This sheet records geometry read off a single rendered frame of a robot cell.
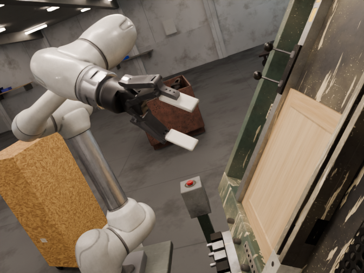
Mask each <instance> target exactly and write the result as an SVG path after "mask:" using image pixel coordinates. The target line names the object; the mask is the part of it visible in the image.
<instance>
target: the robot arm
mask: <svg viewBox="0 0 364 273"><path fill-rule="evenodd" d="M136 39H137V31H136V28H135V26H134V24H133V23H132V21H131V20H130V19H129V18H127V17H125V16H123V15H121V14H114V15H109V16H106V17H104V18H102V19H100V20H99V21H97V22H96V23H95V24H93V25H92V26H91V27H90V28H88V29H87V30H86V31H85V32H84V33H83V34H82V35H81V36H80V37H79V38H78V39H77V40H76V41H74V42H72V43H70V44H68V45H64V46H61V47H58V48H54V47H52V48H45V49H41V50H38V51H37V52H36V53H34V55H33V56H32V58H31V61H30V69H31V72H32V74H33V76H34V77H35V79H36V81H37V82H38V83H39V84H40V85H42V86H43V87H45V88H46V89H48V91H46V92H45V93H44V94H43V95H42V96H41V97H40V98H39V99H38V100H37V101H36V102H35V103H34V104H33V105H32V106H31V107H30V108H28V109H25V110H23V111H21V112H20V113H19V114H17V115H16V116H15V118H14V120H13V122H12V126H11V128H12V132H13V134H14V135H15V137H16V138H17V139H19V140H21V141H24V142H32V141H35V140H36V139H40V138H44V137H47V136H49V135H52V134H54V133H56V132H58V134H60V135H61V136H62V137H63V138H65V139H68V141H69V143H70V145H71V147H72V148H73V150H74V152H75V153H76V155H77V157H78V159H79V161H80V162H81V164H82V166H83V167H84V169H85V171H86V172H87V174H88V176H89V178H90V179H91V181H92V183H93V185H94V186H95V188H96V190H97V192H98V193H99V195H100V197H101V199H102V200H103V202H104V204H105V206H106V207H107V209H108V211H107V215H106V218H107V222H108V226H109V227H108V228H106V229H104V230H103V229H92V230H89V231H87V232H85V233H83V234H82V235H81V236H80V237H79V239H78V240H77V242H76V245H75V257H76V262H77V265H78V267H79V269H80V271H81V273H132V272H133V271H134V269H135V267H134V265H133V264H130V265H122V264H123V262H124V260H125V258H126V257H127V255H128V254H130V253H131V252H132V251H133V250H134V249H136V248H137V247H138V246H139V245H140V244H141V243H142V242H143V241H144V240H145V239H146V238H147V237H148V235H149V234H150V233H151V231H152V230H153V227H154V225H155V213H154V211H153V210H152V208H151V207H150V206H148V205H147V204H145V203H137V202H136V200H134V199H132V198H127V196H126V195H125V193H124V191H123V189H122V187H121V185H120V184H119V182H118V180H117V178H116V176H115V174H114V173H113V171H112V169H111V167H110V165H109V163H108V162H107V160H106V157H105V156H104V154H103V152H102V150H101V148H100V146H99V145H98V143H97V141H96V140H95V138H94V136H93V134H92V132H91V130H90V129H89V128H90V117H89V116H91V114H92V112H93V107H94V108H97V109H99V110H105V109H107V110H109V111H111V112H113V113H116V114H120V113H123V112H127V113H128V114H129V115H131V116H132V118H131V119H130V122H131V123H132V124H134V125H136V126H138V127H140V128H141V129H143V130H144V131H145V132H146V133H148V134H149V135H151V136H152V137H154V138H155V139H157V140H158V141H159V142H161V143H162V144H165V143H166V141H169V142H172V143H174V144H176V145H178V146H181V147H183V148H185V149H187V150H190V151H193V150H194V148H195V147H196V145H197V143H198V140H197V139H195V138H192V137H190V136H188V135H186V134H183V133H180V132H178V131H176V130H173V129H171V130H169V129H168V128H167V127H166V126H165V125H163V124H162V123H161V122H160V121H159V120H158V119H157V118H156V117H155V116H154V115H153V114H152V111H151V110H150V109H149V108H148V105H147V100H148V99H151V98H154V97H157V98H158V97H159V100H160V101H163V102H166V103H169V104H171V105H173V106H176V107H178V108H181V109H183V110H186V111H188V112H191V113H192V112H193V111H194V109H195V108H196V106H197V104H198V103H199V99H196V98H194V97H191V96H188V95H186V94H183V93H180V92H179V91H178V90H175V89H173V88H170V87H167V86H166V85H165V84H164V83H163V82H162V79H163V78H162V76H161V75H159V74H157V75H141V76H132V75H128V74H125V75H124V76H123V77H122V78H121V79H120V78H118V76H117V75H116V74H115V73H114V72H111V71H109V70H111V69H113V68H114V67H116V66H117V65H118V64H119V63H120V62H121V61H122V60H123V59H124V58H125V57H126V55H127V54H128V53H129V52H130V51H131V50H132V48H133V47H134V45H135V42H136ZM137 88H141V89H139V90H136V89H137ZM145 113H146V114H145ZM144 114H145V115H144ZM142 115H144V116H142Z"/></svg>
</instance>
